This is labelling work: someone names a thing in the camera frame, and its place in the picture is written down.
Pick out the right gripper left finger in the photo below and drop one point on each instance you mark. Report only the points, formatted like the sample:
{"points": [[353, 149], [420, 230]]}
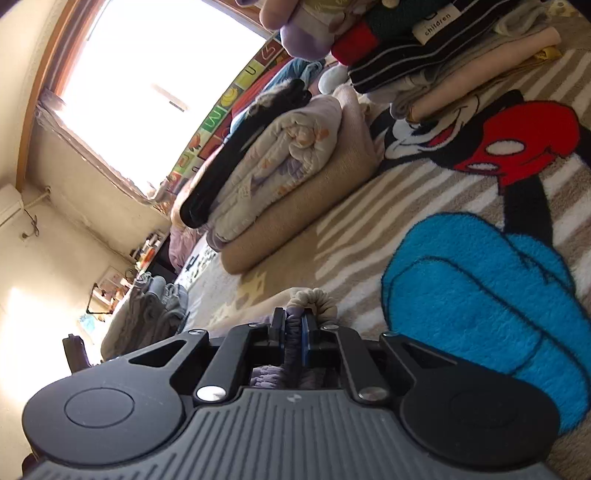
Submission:
{"points": [[242, 349]]}

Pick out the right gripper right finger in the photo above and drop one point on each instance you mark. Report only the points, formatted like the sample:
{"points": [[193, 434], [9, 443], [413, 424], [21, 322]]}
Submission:
{"points": [[326, 344]]}

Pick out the purple and cream pants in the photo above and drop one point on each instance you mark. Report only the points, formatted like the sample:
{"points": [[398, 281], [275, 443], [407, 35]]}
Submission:
{"points": [[296, 312]]}

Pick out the grey folded clothes stack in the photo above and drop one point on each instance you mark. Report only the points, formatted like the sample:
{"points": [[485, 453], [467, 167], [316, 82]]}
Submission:
{"points": [[151, 311]]}

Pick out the colourful folded clothes stack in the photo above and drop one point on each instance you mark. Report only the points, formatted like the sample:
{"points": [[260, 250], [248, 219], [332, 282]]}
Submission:
{"points": [[396, 51]]}

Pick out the black desk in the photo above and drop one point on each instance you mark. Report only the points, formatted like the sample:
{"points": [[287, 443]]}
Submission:
{"points": [[152, 256]]}

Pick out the pink purple long quilt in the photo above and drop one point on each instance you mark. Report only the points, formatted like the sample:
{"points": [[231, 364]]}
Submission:
{"points": [[182, 239]]}

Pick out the Mickey Mouse brown blanket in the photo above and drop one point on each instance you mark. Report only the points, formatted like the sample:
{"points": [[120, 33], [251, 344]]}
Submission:
{"points": [[473, 238]]}

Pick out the beige folded blanket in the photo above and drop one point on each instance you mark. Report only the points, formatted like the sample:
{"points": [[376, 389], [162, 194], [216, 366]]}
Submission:
{"points": [[352, 163]]}

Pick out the floral white folded blanket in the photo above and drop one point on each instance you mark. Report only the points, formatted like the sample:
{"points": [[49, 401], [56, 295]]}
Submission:
{"points": [[295, 147]]}

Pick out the black folded garment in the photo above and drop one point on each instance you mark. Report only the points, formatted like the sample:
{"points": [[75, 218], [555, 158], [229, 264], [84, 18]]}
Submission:
{"points": [[282, 98]]}

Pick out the red folded blanket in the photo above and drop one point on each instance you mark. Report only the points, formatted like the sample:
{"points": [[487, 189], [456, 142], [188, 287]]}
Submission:
{"points": [[250, 94]]}

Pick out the white air conditioner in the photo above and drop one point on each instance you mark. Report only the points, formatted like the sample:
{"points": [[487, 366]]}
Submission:
{"points": [[11, 203]]}

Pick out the blue folded quilt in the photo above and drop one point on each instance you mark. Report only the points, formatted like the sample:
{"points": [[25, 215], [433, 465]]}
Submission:
{"points": [[295, 68]]}

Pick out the colourful alphabet foam mat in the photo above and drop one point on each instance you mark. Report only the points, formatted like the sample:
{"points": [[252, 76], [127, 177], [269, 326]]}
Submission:
{"points": [[213, 130]]}

